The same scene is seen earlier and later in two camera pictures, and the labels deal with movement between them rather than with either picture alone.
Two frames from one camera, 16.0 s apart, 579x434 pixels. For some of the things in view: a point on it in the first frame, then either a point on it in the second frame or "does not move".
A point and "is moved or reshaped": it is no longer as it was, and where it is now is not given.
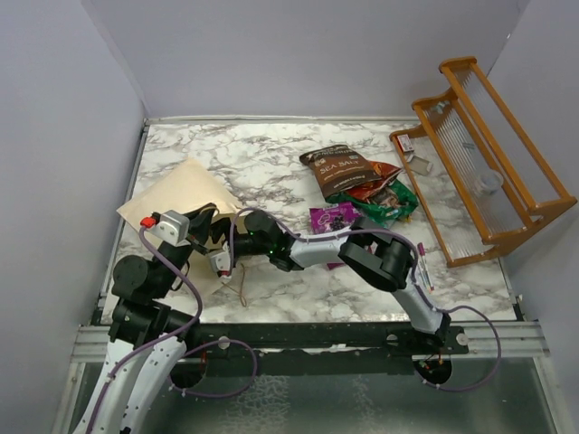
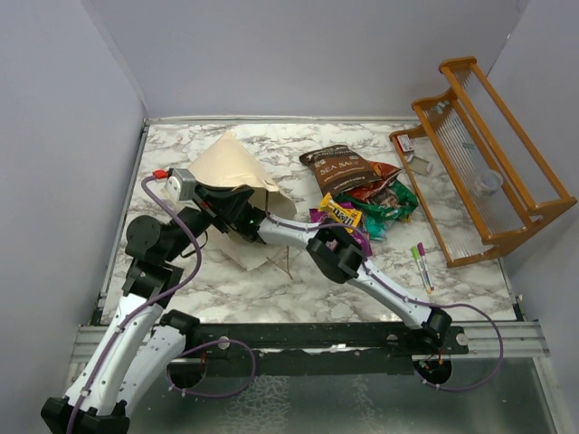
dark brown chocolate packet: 339,168 does not move
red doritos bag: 365,193 does not move
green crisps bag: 396,202 does not move
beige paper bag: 187,185 is moved or reshaped
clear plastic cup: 491,182 does not move
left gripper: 201,219 → 223,202
